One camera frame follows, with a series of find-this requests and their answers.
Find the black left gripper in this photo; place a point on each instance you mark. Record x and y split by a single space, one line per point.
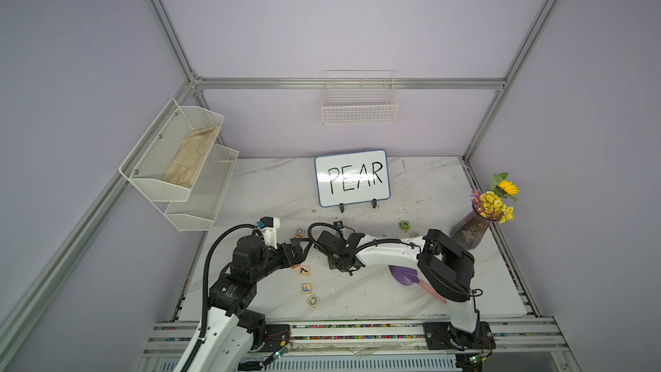
288 261

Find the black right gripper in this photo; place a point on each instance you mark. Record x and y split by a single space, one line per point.
333 251

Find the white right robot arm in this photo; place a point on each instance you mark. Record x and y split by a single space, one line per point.
435 258

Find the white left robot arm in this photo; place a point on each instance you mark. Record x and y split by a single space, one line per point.
228 329

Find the blue framed whiteboard PEAR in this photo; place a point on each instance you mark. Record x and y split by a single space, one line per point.
351 178

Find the wooden block blue F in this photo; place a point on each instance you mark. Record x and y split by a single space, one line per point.
306 288

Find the dark glass vase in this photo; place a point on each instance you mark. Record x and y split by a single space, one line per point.
470 230

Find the beige cloth in shelf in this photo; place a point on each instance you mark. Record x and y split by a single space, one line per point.
190 157

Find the white two-tier mesh shelf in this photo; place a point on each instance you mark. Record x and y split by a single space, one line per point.
188 210

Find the yellow flower bouquet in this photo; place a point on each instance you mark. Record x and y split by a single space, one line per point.
492 204

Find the purple scoop pink handle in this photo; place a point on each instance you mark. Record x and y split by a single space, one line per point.
408 277

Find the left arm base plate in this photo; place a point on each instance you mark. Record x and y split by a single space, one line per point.
275 336

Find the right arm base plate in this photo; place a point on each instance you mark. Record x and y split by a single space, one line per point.
443 336

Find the white wire wall basket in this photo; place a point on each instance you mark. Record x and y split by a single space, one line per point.
358 97

